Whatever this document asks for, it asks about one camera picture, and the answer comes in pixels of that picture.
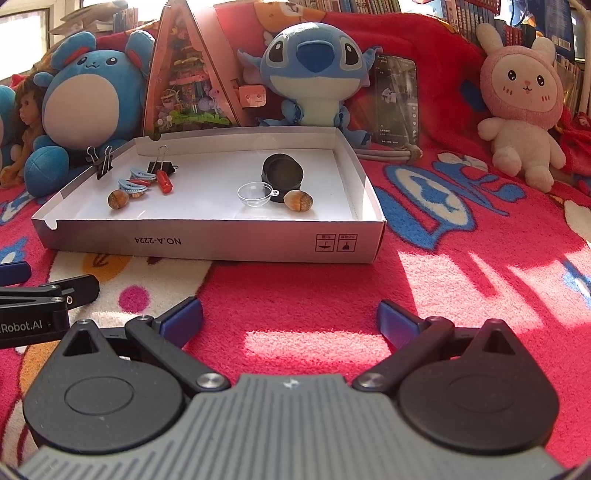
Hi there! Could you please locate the light blue duckbill hair clip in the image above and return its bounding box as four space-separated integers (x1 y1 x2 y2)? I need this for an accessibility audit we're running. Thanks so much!
118 179 148 198

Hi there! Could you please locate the red plastic clip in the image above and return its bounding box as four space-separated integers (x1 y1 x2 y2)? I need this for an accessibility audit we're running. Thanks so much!
128 178 151 187
156 170 173 195

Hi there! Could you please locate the light blue oval hair clip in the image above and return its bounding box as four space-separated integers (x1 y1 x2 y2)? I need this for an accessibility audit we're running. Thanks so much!
130 168 156 183

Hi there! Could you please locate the large black binder clip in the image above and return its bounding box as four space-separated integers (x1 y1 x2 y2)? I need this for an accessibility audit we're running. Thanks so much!
147 145 177 176

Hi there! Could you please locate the clear plastic half sphere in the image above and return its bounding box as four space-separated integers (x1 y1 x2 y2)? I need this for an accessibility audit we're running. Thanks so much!
236 181 270 208

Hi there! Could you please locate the brown acorn nut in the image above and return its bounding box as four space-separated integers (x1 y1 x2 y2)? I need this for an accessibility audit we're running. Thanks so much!
283 190 314 212

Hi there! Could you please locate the small black binder clip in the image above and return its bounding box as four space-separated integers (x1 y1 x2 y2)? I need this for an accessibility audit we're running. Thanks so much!
86 145 113 180

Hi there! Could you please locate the brown haired doll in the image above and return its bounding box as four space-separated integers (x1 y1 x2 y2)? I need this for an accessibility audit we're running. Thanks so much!
1 75 45 188

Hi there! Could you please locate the Doraemon plush toy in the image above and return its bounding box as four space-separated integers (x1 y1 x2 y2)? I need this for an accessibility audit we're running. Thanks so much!
0 85 15 168

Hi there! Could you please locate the white cardboard box tray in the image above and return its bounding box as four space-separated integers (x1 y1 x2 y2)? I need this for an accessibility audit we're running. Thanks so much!
32 127 387 264

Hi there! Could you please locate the blue round mouse plush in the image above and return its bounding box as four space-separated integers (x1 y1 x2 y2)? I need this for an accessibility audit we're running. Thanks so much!
24 31 154 197

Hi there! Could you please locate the pink triangular diorama house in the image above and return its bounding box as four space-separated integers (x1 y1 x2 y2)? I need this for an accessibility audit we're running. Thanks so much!
143 1 256 139

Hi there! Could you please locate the black smartphone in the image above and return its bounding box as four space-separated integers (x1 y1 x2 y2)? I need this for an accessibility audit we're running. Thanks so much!
373 55 420 147

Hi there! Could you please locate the pink bunny plush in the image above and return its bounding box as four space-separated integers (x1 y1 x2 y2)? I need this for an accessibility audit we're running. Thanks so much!
476 23 566 193

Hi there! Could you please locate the blue Stitch plush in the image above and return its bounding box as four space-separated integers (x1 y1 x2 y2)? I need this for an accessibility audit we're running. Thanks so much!
238 22 382 149

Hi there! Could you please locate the grey hair tie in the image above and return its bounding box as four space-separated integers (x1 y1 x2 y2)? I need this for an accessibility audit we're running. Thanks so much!
353 143 424 163

